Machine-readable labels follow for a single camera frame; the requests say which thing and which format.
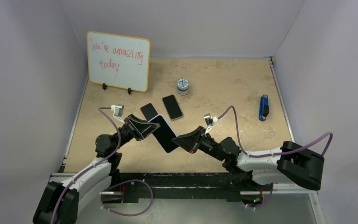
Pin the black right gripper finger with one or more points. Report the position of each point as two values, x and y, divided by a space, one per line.
194 135
188 143

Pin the phone in pink case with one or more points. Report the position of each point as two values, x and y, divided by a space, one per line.
172 107

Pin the orange framed whiteboard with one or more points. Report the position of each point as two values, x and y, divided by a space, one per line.
118 60

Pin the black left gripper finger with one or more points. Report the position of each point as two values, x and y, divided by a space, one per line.
138 125
151 127

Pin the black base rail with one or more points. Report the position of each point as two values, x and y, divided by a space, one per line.
222 186

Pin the small black phone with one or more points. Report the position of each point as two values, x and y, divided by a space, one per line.
148 111

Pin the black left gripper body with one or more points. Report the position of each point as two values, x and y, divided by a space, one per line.
129 129

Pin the purple phone black screen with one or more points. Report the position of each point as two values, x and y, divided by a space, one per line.
165 136

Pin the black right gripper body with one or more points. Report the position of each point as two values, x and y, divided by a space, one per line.
204 144

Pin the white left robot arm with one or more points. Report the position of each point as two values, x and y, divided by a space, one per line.
62 202

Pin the blue black stapler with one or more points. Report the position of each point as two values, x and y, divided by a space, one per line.
263 107

